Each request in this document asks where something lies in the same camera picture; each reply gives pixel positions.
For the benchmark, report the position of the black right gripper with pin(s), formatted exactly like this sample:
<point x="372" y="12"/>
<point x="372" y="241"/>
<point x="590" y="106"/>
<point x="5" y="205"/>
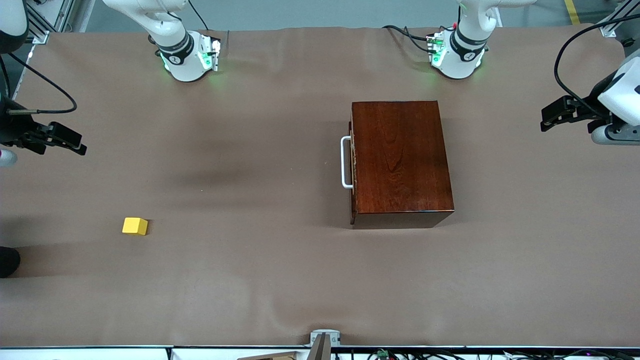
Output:
<point x="11" y="131"/>

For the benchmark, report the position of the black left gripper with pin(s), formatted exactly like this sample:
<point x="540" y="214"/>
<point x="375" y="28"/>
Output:
<point x="591" y="111"/>

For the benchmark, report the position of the yellow block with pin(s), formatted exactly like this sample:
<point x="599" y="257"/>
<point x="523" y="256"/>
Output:
<point x="134" y="226"/>

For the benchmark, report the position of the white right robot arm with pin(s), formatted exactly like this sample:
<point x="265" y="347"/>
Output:
<point x="180" y="60"/>

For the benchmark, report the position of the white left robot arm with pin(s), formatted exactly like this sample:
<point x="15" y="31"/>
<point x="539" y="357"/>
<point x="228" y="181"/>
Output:
<point x="465" y="60"/>

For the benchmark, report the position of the small black round knob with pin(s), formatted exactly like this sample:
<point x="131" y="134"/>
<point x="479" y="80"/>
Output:
<point x="628" y="43"/>

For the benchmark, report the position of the black round object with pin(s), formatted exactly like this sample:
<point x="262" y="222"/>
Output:
<point x="7" y="262"/>

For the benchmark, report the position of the dark brown wooden cabinet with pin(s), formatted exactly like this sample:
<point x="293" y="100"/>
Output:
<point x="400" y="160"/>

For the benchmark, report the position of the brown table cover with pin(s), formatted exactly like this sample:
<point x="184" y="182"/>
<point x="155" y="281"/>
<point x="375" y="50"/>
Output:
<point x="250" y="280"/>

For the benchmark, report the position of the tan flat board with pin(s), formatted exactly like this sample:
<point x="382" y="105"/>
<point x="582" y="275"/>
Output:
<point x="275" y="356"/>

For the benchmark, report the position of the aluminium frame profile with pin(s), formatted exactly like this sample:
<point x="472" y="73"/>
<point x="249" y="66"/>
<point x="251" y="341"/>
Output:
<point x="617" y="20"/>
<point x="40" y="25"/>

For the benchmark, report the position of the white table edge rail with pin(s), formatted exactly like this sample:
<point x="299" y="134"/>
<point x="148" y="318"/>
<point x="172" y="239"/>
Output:
<point x="100" y="354"/>

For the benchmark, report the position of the grey metal mount bracket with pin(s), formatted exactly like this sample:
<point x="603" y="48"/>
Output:
<point x="325" y="337"/>

